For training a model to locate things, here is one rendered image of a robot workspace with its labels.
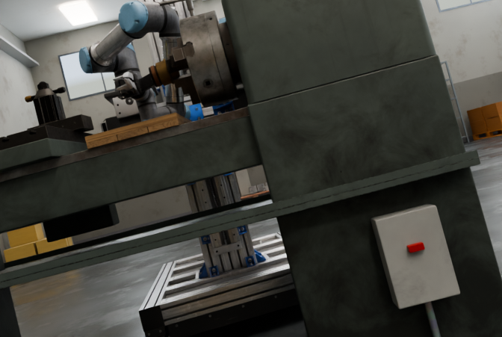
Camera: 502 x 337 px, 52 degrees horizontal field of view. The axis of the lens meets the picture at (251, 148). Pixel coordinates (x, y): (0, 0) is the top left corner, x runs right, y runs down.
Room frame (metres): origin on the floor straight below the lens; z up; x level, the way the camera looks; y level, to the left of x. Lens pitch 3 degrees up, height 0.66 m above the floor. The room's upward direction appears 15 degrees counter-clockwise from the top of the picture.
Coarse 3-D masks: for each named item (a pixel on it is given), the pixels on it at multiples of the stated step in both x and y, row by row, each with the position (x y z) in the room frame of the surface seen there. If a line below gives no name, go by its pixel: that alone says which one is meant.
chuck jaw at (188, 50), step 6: (186, 48) 1.63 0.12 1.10; (192, 48) 1.63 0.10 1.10; (174, 54) 1.65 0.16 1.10; (180, 54) 1.65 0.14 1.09; (186, 54) 1.63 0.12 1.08; (192, 54) 1.63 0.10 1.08; (168, 60) 1.72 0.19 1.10; (174, 60) 1.69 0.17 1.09; (180, 60) 1.65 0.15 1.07; (186, 60) 1.66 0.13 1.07; (168, 66) 1.72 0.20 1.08; (174, 66) 1.69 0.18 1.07; (180, 66) 1.71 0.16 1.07; (186, 66) 1.72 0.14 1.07
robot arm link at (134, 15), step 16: (128, 16) 1.91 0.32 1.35; (144, 16) 1.90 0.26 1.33; (160, 16) 1.95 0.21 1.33; (112, 32) 2.05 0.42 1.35; (128, 32) 1.94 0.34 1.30; (144, 32) 1.96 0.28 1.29; (96, 48) 2.16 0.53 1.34; (112, 48) 2.10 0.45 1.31; (80, 64) 2.25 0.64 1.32; (96, 64) 2.20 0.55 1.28; (112, 64) 2.27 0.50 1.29
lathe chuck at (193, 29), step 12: (180, 24) 1.67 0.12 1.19; (192, 24) 1.66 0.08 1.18; (204, 24) 1.65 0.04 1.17; (192, 36) 1.63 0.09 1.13; (204, 36) 1.63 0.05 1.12; (204, 48) 1.62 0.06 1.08; (192, 60) 1.63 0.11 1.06; (204, 60) 1.63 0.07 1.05; (192, 72) 1.64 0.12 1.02; (204, 72) 1.64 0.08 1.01; (216, 72) 1.64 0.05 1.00; (216, 84) 1.67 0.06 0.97; (204, 96) 1.70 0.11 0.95; (216, 96) 1.71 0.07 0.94
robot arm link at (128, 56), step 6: (126, 48) 2.31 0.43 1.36; (132, 48) 2.35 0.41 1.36; (120, 54) 2.29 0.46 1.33; (126, 54) 2.31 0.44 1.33; (132, 54) 2.33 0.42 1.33; (120, 60) 2.29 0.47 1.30; (126, 60) 2.31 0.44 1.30; (132, 60) 2.33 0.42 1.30; (120, 66) 2.30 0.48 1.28; (126, 66) 2.31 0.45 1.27; (132, 66) 2.32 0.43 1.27; (114, 72) 2.33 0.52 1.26
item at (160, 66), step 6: (156, 66) 1.75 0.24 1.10; (162, 66) 1.74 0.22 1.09; (150, 72) 1.75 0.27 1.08; (156, 72) 1.75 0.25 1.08; (162, 72) 1.74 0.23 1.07; (168, 72) 1.74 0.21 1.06; (174, 72) 1.76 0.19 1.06; (156, 78) 1.75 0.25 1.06; (162, 78) 1.75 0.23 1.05; (168, 78) 1.75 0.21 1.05; (174, 78) 1.79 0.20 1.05; (156, 84) 1.77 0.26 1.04
